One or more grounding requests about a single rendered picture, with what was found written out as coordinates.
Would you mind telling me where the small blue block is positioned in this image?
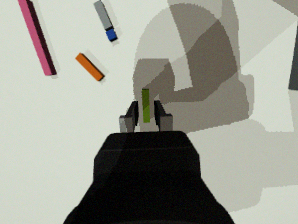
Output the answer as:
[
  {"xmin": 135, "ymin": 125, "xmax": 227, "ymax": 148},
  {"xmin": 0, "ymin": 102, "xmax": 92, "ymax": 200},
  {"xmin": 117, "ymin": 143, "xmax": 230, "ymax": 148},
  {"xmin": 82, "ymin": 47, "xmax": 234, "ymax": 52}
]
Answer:
[{"xmin": 105, "ymin": 29, "xmax": 118, "ymax": 42}]

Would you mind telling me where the lime green rod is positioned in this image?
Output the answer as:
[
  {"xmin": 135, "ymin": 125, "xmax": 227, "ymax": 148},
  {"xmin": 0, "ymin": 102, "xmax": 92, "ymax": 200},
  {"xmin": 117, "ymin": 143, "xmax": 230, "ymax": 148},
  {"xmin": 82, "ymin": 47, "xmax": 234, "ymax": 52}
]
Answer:
[{"xmin": 142, "ymin": 89, "xmax": 150, "ymax": 123}]

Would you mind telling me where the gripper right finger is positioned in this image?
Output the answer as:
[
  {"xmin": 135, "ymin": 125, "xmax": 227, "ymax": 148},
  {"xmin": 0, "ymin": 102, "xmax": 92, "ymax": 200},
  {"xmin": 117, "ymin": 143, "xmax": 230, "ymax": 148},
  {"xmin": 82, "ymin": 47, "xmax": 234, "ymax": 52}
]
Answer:
[{"xmin": 154, "ymin": 100, "xmax": 173, "ymax": 131}]

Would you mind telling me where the pink rod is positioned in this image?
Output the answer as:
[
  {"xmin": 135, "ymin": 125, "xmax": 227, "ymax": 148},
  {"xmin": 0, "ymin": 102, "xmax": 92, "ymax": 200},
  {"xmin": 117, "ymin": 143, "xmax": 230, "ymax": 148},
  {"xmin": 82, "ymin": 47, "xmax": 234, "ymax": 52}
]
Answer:
[{"xmin": 18, "ymin": 0, "xmax": 56, "ymax": 76}]

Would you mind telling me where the orange rod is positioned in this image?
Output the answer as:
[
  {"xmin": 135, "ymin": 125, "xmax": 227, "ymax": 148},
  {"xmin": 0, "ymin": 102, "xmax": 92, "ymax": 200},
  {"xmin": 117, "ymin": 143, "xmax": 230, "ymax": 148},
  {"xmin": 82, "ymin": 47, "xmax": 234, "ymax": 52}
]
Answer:
[{"xmin": 75, "ymin": 53, "xmax": 105, "ymax": 81}]

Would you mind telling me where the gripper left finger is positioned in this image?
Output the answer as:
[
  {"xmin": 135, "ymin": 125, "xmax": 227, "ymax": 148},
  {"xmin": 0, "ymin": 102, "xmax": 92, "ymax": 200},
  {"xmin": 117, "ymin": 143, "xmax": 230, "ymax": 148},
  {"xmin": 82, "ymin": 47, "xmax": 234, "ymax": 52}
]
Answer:
[{"xmin": 119, "ymin": 101, "xmax": 139, "ymax": 133}]

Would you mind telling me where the grey rod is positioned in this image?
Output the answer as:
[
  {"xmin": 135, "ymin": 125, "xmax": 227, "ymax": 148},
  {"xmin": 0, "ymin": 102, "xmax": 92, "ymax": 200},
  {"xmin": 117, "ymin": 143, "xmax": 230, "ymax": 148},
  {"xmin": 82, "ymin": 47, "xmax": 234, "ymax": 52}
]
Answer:
[{"xmin": 93, "ymin": 0, "xmax": 114, "ymax": 32}]

